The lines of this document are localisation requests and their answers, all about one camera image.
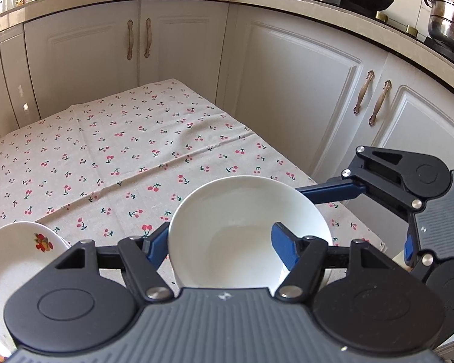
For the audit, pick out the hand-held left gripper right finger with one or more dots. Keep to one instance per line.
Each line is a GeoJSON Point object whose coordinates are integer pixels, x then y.
{"type": "Point", "coordinates": [283, 244]}

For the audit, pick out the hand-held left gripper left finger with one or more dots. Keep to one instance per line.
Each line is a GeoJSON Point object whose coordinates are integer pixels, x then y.
{"type": "Point", "coordinates": [157, 247]}

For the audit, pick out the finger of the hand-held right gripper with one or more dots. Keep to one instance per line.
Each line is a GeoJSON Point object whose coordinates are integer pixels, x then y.
{"type": "Point", "coordinates": [420, 264]}
{"type": "Point", "coordinates": [333, 193]}

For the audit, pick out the white pink-floral bowl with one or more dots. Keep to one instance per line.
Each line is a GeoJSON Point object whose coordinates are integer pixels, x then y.
{"type": "Point", "coordinates": [230, 215]}

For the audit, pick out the white fruit-print plate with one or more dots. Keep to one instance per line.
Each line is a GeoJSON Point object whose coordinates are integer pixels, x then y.
{"type": "Point", "coordinates": [7, 264]}

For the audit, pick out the cherry-print tablecloth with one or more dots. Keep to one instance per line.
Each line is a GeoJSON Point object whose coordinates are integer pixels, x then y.
{"type": "Point", "coordinates": [117, 140]}

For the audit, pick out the black gas stove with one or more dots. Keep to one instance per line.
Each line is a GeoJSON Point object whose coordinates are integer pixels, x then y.
{"type": "Point", "coordinates": [444, 47]}

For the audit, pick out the stainless steel pot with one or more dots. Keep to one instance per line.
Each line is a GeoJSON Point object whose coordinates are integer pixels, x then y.
{"type": "Point", "coordinates": [450, 19]}

